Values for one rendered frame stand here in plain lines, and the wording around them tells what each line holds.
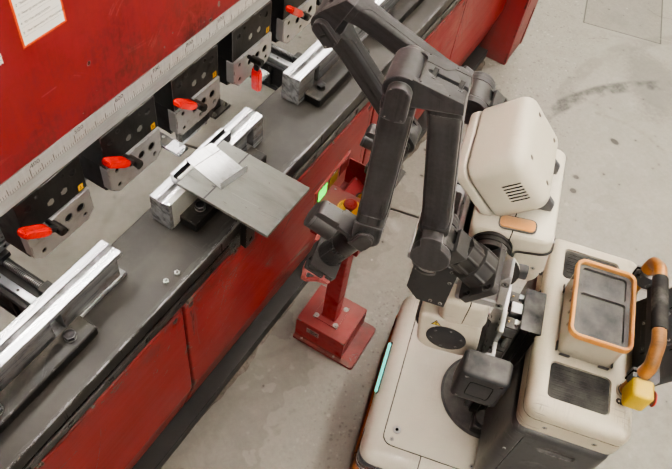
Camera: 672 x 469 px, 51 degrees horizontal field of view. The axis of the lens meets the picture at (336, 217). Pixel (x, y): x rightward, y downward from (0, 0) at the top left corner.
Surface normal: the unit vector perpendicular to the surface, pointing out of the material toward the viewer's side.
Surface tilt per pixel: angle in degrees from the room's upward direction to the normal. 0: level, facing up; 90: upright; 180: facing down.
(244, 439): 0
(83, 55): 90
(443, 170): 89
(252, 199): 0
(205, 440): 0
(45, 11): 90
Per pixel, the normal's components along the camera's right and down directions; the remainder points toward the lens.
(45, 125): 0.84, 0.48
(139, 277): 0.11, -0.61
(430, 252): -0.30, 0.73
